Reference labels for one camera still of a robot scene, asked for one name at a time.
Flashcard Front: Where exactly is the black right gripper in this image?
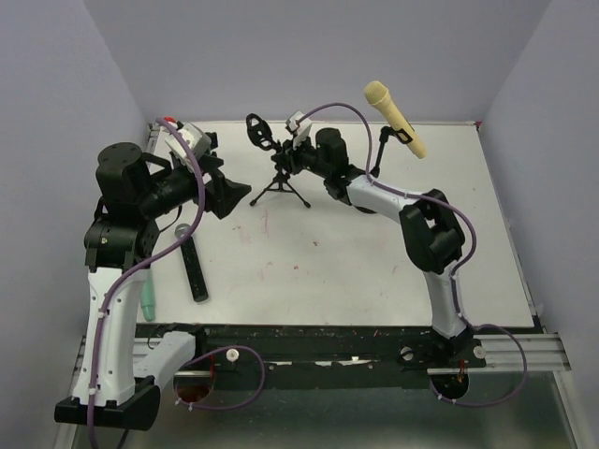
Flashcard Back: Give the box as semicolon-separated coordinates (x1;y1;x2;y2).
271;133;329;180

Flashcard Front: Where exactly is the black tripod mic stand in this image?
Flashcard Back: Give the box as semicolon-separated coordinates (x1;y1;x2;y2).
245;113;312;209

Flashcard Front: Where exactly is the black microphone with silver grille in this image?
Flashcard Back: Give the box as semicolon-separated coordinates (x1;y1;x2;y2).
180;237;209;303

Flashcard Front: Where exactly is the cream yellow microphone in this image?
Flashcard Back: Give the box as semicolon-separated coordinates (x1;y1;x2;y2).
364;80;427;159

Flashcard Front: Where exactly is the mint green microphone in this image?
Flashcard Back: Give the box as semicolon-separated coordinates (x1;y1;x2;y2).
140;269;155;323

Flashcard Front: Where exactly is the black round-base clip stand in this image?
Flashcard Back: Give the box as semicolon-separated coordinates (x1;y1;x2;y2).
207;132;219;152

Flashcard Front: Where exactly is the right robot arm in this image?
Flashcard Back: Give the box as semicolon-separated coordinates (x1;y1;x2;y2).
272;128;474;367

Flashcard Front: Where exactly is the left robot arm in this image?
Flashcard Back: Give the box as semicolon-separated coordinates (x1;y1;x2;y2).
54;142;208;430

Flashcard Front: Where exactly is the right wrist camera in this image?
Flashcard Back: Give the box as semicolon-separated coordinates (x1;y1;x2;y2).
285;110;312;149

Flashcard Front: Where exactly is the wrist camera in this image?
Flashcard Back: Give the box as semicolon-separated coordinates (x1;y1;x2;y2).
165;123;212;172
285;110;312;149

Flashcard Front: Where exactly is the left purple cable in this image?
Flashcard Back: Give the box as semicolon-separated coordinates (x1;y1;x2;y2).
86;116;267;449

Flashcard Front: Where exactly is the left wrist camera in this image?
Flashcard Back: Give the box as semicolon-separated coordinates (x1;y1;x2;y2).
165;123;212;172

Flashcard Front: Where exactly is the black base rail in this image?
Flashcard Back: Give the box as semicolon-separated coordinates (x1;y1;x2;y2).
135;320;488;392

